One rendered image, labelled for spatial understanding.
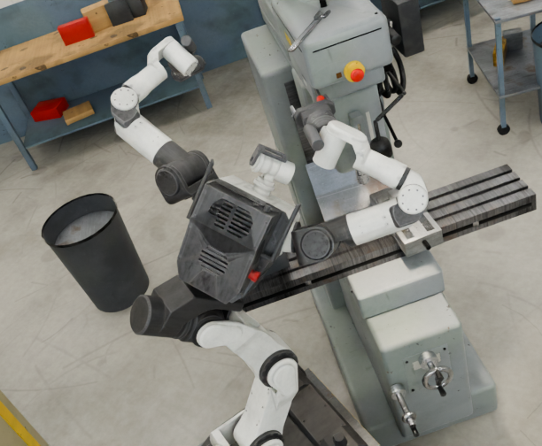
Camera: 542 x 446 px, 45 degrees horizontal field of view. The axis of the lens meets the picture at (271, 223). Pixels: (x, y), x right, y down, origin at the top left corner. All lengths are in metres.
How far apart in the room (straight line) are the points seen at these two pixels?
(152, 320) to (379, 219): 0.67
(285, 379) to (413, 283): 0.66
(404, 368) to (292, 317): 1.25
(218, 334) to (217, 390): 1.62
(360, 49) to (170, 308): 0.92
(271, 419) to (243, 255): 0.82
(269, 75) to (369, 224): 1.01
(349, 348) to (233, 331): 1.34
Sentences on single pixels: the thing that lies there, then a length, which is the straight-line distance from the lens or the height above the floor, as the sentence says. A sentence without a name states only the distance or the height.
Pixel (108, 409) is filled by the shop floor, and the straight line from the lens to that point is 3.74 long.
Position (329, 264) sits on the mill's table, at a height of 0.95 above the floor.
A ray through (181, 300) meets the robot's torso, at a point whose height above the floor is 1.46.
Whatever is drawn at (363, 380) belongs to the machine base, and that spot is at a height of 0.20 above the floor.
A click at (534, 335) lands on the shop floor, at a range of 3.42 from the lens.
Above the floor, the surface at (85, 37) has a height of 0.90.
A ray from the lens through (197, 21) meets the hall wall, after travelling 6.50.
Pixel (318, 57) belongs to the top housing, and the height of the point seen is 1.83.
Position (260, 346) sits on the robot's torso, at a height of 1.12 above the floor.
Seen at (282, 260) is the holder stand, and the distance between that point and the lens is 2.53.
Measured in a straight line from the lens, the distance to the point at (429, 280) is 2.53.
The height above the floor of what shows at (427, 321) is 0.75.
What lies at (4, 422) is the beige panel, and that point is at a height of 0.66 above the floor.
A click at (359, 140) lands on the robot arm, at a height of 1.72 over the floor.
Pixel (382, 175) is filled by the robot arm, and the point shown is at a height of 1.63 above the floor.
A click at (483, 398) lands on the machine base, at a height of 0.13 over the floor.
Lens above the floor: 2.65
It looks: 38 degrees down
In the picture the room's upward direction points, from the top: 20 degrees counter-clockwise
